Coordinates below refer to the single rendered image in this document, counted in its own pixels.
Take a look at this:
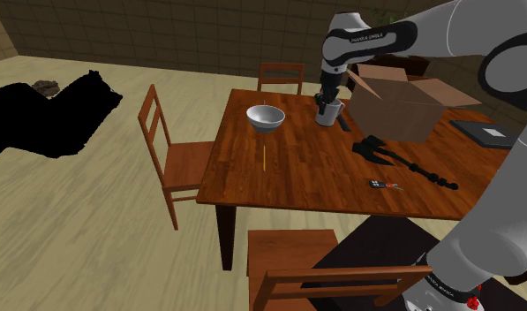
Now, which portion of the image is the white mug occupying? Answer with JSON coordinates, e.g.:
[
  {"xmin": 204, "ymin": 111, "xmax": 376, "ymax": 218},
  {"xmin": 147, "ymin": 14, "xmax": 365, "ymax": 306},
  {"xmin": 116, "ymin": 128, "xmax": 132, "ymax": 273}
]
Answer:
[{"xmin": 315, "ymin": 98, "xmax": 346, "ymax": 128}]

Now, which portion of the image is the brown wooden chair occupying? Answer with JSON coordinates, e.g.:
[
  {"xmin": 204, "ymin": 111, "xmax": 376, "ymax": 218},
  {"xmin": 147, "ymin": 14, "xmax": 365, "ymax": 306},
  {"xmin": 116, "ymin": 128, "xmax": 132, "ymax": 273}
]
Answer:
[
  {"xmin": 257, "ymin": 61, "xmax": 306, "ymax": 96},
  {"xmin": 137, "ymin": 83, "xmax": 216, "ymax": 231},
  {"xmin": 246, "ymin": 229, "xmax": 433, "ymax": 311}
]

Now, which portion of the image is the open cardboard box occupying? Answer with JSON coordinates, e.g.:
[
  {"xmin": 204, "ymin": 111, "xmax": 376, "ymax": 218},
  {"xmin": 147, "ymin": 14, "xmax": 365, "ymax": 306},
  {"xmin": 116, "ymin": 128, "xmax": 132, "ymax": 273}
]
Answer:
[{"xmin": 346, "ymin": 63, "xmax": 483, "ymax": 145}]

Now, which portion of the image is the white bowl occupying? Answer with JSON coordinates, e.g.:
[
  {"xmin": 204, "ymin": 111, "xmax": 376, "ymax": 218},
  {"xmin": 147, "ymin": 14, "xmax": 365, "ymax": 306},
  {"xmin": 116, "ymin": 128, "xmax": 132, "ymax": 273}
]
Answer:
[{"xmin": 245, "ymin": 104, "xmax": 286, "ymax": 133}]

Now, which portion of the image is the black axe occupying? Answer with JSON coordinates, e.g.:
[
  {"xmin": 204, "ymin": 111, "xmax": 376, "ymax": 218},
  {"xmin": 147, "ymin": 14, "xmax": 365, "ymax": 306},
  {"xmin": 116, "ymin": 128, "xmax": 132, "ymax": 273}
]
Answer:
[{"xmin": 351, "ymin": 134, "xmax": 460, "ymax": 192}]

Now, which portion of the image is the brown wooden table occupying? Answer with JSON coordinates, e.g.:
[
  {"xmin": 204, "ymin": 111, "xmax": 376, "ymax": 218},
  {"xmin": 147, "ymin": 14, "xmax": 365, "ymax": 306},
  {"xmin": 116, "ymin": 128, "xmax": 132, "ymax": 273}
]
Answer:
[{"xmin": 195, "ymin": 88, "xmax": 512, "ymax": 272}]

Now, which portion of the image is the black key fob with keys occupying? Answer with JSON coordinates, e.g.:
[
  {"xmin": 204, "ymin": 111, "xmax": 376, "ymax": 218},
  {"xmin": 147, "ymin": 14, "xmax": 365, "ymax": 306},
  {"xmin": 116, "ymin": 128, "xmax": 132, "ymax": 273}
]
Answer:
[{"xmin": 368, "ymin": 179, "xmax": 406, "ymax": 193}]

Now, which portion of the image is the black laptop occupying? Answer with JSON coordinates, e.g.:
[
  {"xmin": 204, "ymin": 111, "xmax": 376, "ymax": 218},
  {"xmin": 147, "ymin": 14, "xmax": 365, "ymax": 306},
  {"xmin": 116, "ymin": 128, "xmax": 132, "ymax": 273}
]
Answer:
[{"xmin": 448, "ymin": 118, "xmax": 521, "ymax": 150}]

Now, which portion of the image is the dark robot stand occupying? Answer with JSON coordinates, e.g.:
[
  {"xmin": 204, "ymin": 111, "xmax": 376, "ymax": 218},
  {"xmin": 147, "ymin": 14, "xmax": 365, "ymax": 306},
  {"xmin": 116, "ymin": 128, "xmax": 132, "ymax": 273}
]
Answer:
[{"xmin": 300, "ymin": 215, "xmax": 527, "ymax": 311}]

